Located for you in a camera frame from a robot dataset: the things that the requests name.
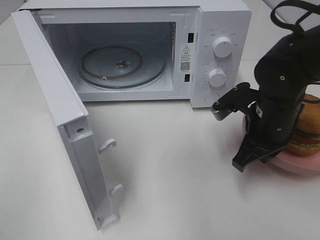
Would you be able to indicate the white microwave oven body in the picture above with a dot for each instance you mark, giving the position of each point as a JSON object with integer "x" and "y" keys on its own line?
{"x": 74, "y": 27}

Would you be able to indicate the glass microwave turntable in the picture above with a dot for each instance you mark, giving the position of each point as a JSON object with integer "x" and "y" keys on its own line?
{"x": 122, "y": 65}

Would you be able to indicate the white microwave door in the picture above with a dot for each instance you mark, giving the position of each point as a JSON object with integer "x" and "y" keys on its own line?
{"x": 70, "y": 117}

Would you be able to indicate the pink round plate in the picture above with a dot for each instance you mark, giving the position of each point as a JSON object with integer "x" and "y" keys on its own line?
{"x": 301, "y": 165}

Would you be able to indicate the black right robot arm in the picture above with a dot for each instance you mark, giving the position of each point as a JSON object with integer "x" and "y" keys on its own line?
{"x": 283, "y": 75}

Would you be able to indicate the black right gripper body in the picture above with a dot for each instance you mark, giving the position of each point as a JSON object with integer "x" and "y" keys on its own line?
{"x": 267, "y": 134}

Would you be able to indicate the warning label with QR code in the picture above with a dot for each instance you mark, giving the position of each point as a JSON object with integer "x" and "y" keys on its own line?
{"x": 186, "y": 55}

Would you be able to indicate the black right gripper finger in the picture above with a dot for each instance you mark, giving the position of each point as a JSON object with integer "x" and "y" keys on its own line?
{"x": 249, "y": 151}
{"x": 267, "y": 158}

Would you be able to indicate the white timer knob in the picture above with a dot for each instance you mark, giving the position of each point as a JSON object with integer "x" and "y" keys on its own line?
{"x": 217, "y": 78}

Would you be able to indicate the burger with sesame-free bun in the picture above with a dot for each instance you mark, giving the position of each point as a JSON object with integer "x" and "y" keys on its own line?
{"x": 305, "y": 140}

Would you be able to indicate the upper white control knob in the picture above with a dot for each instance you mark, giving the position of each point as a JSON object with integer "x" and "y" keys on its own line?
{"x": 222, "y": 47}

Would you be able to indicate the round door release button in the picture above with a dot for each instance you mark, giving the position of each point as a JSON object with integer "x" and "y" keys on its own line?
{"x": 211, "y": 97}

